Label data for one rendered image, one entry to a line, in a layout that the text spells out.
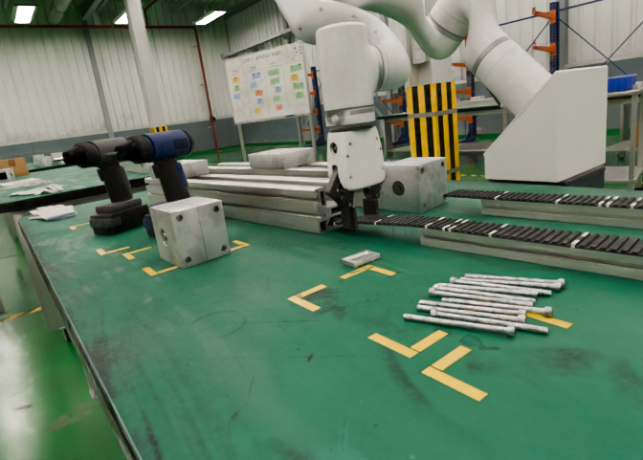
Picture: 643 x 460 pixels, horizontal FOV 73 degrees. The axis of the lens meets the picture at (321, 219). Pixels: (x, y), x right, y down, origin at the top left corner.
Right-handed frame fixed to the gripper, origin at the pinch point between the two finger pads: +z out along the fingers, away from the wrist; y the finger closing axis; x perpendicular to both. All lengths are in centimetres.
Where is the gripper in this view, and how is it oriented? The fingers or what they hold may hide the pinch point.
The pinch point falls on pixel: (360, 214)
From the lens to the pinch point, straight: 78.5
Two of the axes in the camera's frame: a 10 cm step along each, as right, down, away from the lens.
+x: -6.7, -0.9, 7.3
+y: 7.3, -2.5, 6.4
